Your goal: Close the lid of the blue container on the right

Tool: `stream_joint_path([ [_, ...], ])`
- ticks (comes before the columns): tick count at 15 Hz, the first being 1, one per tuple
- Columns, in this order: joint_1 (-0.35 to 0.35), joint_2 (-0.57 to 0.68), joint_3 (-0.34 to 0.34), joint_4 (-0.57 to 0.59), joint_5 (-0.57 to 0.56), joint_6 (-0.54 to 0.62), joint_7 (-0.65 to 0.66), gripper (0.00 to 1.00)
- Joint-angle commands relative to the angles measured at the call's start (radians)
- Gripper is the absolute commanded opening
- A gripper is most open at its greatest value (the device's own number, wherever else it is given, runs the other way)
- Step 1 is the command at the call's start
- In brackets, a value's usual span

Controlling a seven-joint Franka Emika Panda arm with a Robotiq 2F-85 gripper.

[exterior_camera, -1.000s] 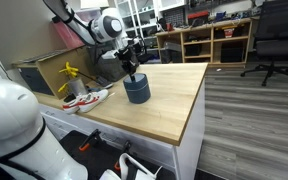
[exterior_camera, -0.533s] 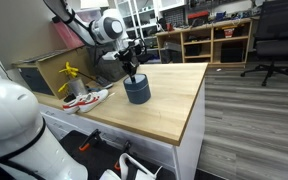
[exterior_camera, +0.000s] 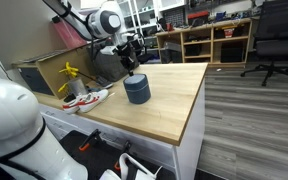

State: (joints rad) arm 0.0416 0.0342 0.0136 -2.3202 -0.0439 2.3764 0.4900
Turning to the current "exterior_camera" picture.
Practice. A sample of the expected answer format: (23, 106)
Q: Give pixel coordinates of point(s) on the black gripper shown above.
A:
(128, 57)

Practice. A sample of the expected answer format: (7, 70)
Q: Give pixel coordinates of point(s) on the blue cylindrical lidded container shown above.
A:
(137, 88)

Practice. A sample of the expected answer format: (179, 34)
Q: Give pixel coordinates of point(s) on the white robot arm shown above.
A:
(107, 21)

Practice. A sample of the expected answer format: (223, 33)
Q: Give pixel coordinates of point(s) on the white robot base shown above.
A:
(27, 147)

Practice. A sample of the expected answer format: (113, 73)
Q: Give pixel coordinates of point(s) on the dark shoe behind cylinder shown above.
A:
(103, 82)

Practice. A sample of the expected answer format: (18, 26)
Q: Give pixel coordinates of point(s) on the white red sneaker right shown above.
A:
(92, 99)

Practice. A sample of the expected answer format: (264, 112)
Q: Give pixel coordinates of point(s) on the white red sneaker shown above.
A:
(72, 106)
(92, 99)

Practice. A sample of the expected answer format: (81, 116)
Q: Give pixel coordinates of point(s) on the silver metal cylinder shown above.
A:
(77, 86)

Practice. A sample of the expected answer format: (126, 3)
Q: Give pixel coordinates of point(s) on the white red sneaker left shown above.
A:
(72, 106)

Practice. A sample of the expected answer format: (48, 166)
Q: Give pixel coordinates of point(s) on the large cardboard box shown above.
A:
(45, 75)

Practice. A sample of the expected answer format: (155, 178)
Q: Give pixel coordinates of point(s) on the orange black clamp near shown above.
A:
(95, 135)

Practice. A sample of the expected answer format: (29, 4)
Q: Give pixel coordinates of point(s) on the orange black clamp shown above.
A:
(121, 161)
(95, 135)

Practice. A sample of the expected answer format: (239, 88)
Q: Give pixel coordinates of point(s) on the orange black clamp far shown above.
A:
(121, 161)

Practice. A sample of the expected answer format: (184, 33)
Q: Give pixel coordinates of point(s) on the wooden shelf unit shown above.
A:
(220, 44)

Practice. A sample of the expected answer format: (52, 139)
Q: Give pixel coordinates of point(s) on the white drawer cabinet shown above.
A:
(167, 130)

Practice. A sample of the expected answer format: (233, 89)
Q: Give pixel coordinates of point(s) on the black office chair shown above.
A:
(271, 38)

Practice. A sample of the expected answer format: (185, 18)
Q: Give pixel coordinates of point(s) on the yellow handled tool set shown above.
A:
(69, 70)

